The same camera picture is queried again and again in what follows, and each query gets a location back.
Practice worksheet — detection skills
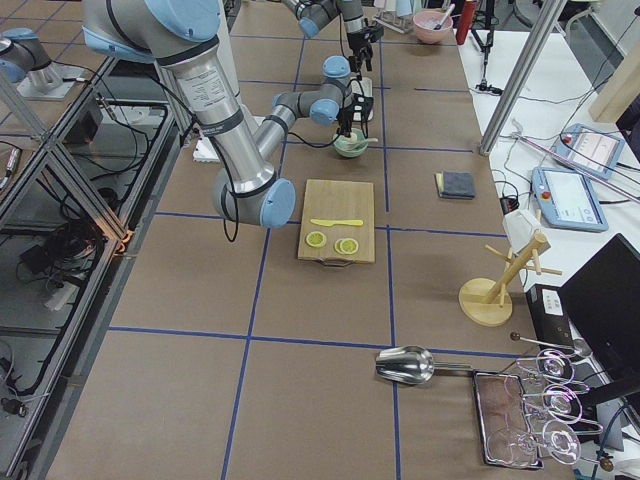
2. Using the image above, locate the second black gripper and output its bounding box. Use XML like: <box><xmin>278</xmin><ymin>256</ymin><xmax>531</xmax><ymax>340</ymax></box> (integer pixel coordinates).
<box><xmin>348</xmin><ymin>30</ymin><xmax>372</xmax><ymax>73</ymax></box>

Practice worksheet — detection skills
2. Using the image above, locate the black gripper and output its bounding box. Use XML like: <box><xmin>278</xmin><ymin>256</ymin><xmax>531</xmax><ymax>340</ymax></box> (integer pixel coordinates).
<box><xmin>339</xmin><ymin>94</ymin><xmax>356</xmax><ymax>138</ymax></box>

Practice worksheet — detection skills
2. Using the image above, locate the white steamed bun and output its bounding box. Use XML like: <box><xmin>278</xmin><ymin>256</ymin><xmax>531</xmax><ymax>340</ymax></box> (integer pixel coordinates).
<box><xmin>349</xmin><ymin>129</ymin><xmax>364</xmax><ymax>143</ymax></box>

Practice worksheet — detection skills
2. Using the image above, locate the beige plastic spoon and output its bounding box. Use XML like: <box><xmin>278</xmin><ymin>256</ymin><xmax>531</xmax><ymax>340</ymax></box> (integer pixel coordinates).
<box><xmin>345</xmin><ymin>138</ymin><xmax>378</xmax><ymax>150</ymax></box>

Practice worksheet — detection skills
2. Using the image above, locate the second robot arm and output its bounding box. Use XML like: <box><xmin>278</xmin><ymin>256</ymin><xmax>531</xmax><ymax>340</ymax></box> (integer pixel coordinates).
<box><xmin>282</xmin><ymin>0</ymin><xmax>372</xmax><ymax>58</ymax></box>

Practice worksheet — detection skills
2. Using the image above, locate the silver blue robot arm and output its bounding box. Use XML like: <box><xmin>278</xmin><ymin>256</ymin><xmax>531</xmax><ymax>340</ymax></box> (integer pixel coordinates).
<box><xmin>83</xmin><ymin>1</ymin><xmax>382</xmax><ymax>228</ymax></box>

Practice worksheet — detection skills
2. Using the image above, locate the mint green bowl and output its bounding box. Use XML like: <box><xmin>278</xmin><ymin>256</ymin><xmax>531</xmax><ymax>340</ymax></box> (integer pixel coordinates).
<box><xmin>332</xmin><ymin>128</ymin><xmax>368</xmax><ymax>158</ymax></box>

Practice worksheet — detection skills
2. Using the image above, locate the pink bowl with ice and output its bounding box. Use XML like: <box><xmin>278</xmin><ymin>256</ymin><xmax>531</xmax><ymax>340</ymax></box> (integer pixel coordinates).
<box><xmin>412</xmin><ymin>10</ymin><xmax>453</xmax><ymax>44</ymax></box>

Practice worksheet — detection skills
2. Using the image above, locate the white bear tray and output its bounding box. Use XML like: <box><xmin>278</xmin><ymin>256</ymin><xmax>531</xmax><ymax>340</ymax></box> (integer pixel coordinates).
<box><xmin>351</xmin><ymin>76</ymin><xmax>373</xmax><ymax>97</ymax></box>

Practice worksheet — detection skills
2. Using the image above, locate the bamboo cutting board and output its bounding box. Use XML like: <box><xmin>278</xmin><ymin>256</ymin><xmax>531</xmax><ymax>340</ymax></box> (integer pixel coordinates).
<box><xmin>297</xmin><ymin>179</ymin><xmax>376</xmax><ymax>265</ymax></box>

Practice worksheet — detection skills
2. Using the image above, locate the yellow plastic knife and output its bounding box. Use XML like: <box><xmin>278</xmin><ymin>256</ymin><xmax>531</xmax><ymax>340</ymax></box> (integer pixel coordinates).
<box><xmin>309</xmin><ymin>218</ymin><xmax>364</xmax><ymax>227</ymax></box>

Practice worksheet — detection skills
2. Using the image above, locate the red cylinder bottle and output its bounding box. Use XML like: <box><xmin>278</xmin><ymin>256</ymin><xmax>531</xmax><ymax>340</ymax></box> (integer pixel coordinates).
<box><xmin>456</xmin><ymin>0</ymin><xmax>477</xmax><ymax>45</ymax></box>

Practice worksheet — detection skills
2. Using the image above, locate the single lemon slice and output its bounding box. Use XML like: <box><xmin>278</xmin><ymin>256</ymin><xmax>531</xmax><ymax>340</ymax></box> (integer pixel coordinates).
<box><xmin>305</xmin><ymin>231</ymin><xmax>327</xmax><ymax>248</ymax></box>

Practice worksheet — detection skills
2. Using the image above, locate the grey yellow folded cloth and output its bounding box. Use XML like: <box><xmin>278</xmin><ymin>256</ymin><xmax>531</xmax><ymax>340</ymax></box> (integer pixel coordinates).
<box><xmin>434</xmin><ymin>171</ymin><xmax>476</xmax><ymax>200</ymax></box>

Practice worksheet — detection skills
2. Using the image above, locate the white paper cup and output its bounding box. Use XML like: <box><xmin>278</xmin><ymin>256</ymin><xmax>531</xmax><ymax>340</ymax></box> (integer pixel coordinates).
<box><xmin>502</xmin><ymin>209</ymin><xmax>541</xmax><ymax>252</ymax></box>

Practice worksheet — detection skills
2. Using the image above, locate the wooden mug tree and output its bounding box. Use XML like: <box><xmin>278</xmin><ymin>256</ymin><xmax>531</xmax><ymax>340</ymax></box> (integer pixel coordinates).
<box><xmin>458</xmin><ymin>231</ymin><xmax>562</xmax><ymax>327</ymax></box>

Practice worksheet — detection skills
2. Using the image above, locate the lower teach pendant tablet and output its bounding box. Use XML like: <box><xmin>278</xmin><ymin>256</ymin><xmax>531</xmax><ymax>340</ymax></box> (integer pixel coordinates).
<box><xmin>531</xmin><ymin>167</ymin><xmax>609</xmax><ymax>233</ymax></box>

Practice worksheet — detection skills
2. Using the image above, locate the teach pendant tablet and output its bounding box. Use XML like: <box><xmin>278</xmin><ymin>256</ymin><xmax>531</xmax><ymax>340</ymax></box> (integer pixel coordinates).
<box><xmin>554</xmin><ymin>123</ymin><xmax>625</xmax><ymax>180</ymax></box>
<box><xmin>531</xmin><ymin>167</ymin><xmax>609</xmax><ymax>233</ymax></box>

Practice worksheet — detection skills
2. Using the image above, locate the upper teach pendant tablet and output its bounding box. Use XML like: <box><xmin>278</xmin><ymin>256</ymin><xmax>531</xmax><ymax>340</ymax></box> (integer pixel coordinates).
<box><xmin>554</xmin><ymin>123</ymin><xmax>625</xmax><ymax>180</ymax></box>

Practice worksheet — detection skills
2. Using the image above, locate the metal scoop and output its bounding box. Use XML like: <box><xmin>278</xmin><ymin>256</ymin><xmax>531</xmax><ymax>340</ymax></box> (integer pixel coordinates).
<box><xmin>375</xmin><ymin>345</ymin><xmax>474</xmax><ymax>386</ymax></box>

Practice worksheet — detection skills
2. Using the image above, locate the wine glass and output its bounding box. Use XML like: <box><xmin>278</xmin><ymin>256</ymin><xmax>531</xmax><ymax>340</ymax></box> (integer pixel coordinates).
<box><xmin>516</xmin><ymin>348</ymin><xmax>590</xmax><ymax>394</ymax></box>

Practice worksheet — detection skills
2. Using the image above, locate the dark rectangular tray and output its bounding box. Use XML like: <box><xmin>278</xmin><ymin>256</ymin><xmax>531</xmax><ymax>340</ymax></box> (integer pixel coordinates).
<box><xmin>472</xmin><ymin>371</ymin><xmax>544</xmax><ymax>471</ymax></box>

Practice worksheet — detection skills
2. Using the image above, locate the black camera cable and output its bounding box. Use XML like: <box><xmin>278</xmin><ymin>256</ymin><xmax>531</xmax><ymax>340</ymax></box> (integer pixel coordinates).
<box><xmin>287</xmin><ymin>74</ymin><xmax>366</xmax><ymax>149</ymax></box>

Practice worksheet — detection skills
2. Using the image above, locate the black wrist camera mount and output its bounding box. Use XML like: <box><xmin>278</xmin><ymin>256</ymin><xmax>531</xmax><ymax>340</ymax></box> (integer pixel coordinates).
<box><xmin>352</xmin><ymin>94</ymin><xmax>374</xmax><ymax>122</ymax></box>

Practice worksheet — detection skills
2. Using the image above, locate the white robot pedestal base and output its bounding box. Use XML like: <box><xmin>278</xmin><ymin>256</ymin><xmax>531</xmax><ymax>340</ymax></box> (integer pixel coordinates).
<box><xmin>193</xmin><ymin>0</ymin><xmax>262</xmax><ymax>163</ymax></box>

